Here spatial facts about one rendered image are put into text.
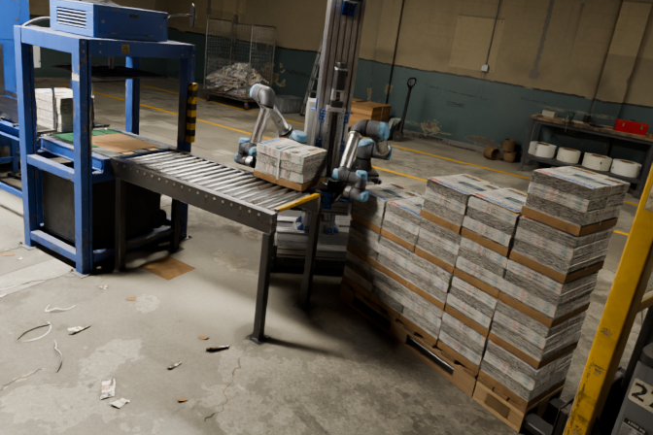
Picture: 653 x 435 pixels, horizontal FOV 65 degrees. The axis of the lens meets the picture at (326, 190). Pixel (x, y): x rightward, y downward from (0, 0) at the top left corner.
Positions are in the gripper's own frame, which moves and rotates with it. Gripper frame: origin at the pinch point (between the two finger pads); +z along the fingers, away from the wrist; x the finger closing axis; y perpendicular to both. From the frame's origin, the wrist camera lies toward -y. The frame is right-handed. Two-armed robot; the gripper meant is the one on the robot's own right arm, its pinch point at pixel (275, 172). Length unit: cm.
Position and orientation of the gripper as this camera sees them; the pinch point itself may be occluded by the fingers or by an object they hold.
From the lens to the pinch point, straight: 355.2
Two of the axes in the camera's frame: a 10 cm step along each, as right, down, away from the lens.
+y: 1.3, -9.5, -3.0
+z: 8.5, 2.6, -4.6
